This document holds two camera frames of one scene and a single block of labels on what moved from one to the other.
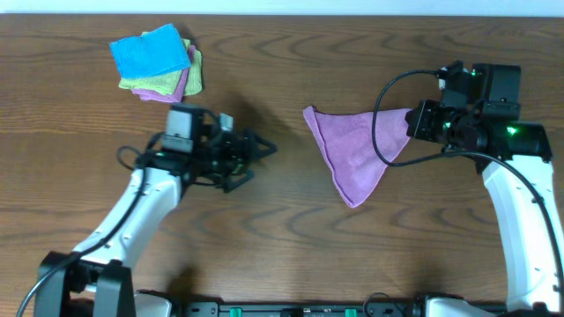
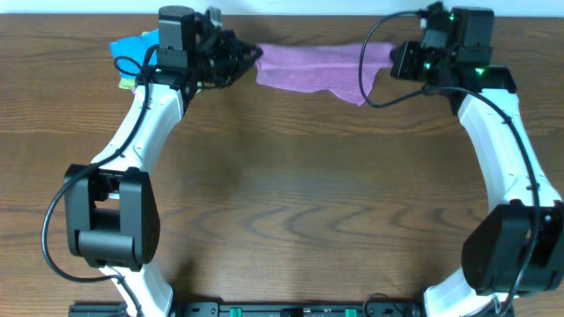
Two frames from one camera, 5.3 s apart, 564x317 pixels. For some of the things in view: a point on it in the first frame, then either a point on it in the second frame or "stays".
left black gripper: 241,157 -> 233,56
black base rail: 372,309 stays
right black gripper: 419,128 -> 403,67
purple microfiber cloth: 346,140 -> 317,67
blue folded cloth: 155,52 stays
